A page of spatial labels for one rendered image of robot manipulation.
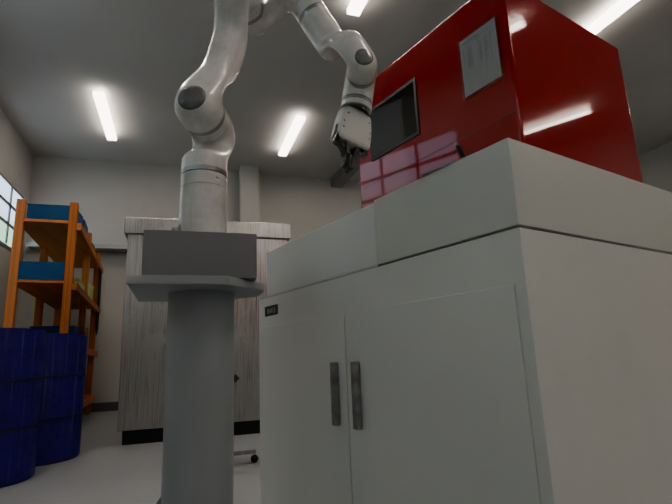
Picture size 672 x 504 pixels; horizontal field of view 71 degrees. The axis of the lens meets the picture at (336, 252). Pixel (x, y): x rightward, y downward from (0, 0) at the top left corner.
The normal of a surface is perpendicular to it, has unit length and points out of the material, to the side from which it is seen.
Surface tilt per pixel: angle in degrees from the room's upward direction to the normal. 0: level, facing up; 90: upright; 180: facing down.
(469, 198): 90
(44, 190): 90
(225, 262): 90
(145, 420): 90
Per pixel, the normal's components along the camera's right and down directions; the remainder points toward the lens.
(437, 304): -0.83, -0.08
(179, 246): 0.31, -0.22
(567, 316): 0.55, -0.20
